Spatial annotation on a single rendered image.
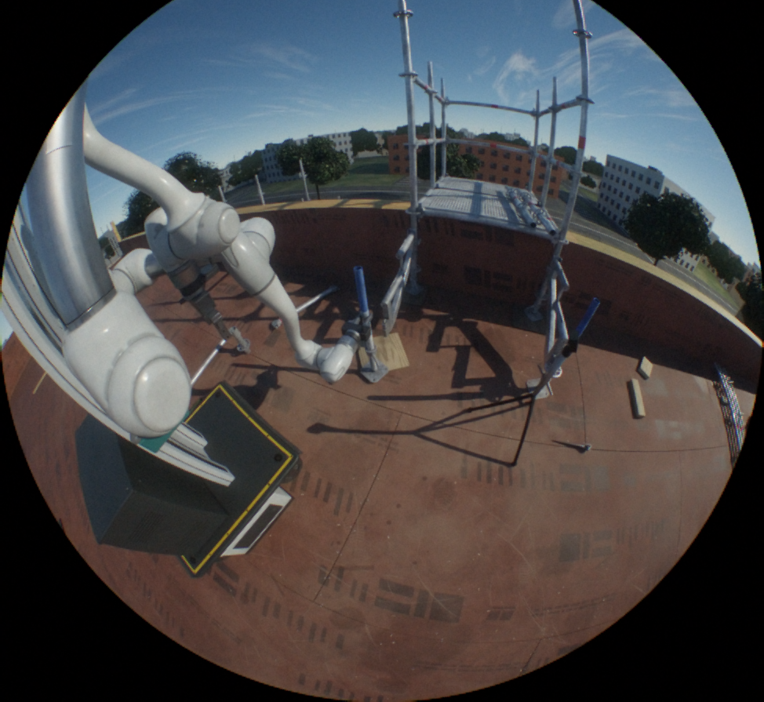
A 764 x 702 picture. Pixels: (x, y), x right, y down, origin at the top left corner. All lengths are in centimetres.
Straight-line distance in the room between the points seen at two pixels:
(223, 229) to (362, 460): 120
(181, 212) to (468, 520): 151
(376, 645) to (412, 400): 148
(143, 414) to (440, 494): 123
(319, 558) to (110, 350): 125
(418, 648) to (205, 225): 176
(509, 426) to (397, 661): 151
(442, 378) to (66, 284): 160
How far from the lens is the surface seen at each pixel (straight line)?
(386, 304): 141
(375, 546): 132
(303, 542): 140
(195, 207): 50
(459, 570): 138
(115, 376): 35
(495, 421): 149
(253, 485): 116
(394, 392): 147
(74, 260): 37
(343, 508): 133
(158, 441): 67
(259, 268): 69
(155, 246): 64
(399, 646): 155
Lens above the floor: 130
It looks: 44 degrees down
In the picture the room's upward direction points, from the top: 6 degrees counter-clockwise
